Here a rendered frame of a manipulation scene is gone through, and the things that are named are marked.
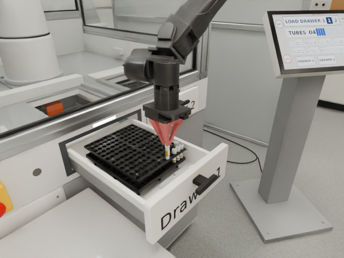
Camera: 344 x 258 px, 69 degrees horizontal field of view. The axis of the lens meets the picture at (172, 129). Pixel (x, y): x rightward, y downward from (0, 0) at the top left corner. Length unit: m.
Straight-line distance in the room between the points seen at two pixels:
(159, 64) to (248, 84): 1.85
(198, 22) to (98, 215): 0.53
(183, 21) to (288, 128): 1.09
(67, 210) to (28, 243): 0.12
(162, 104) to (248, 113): 1.92
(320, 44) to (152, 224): 1.13
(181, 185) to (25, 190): 0.40
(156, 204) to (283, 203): 1.45
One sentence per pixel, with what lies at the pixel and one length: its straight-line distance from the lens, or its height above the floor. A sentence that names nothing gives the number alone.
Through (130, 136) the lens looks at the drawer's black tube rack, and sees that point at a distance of 0.75.
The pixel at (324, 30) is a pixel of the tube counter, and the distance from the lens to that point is 1.44.
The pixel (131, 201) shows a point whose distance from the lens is 0.57.
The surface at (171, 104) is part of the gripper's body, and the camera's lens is 0.55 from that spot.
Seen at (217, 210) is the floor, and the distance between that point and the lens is 1.77.
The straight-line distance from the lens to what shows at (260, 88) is 2.31.
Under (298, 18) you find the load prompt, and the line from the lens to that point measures 1.39.
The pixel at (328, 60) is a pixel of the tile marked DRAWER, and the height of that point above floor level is 1.00.
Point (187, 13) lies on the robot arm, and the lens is 0.57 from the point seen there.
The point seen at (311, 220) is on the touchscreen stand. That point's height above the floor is 0.03.
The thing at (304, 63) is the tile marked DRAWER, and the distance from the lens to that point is 1.29.
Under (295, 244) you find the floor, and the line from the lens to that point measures 1.73.
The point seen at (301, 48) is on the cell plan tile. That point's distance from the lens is 1.32.
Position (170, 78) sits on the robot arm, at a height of 1.12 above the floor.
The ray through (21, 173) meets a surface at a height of 0.89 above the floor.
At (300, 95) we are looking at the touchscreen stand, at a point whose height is 0.80.
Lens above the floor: 1.28
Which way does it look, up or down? 29 degrees down
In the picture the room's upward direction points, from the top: straight up
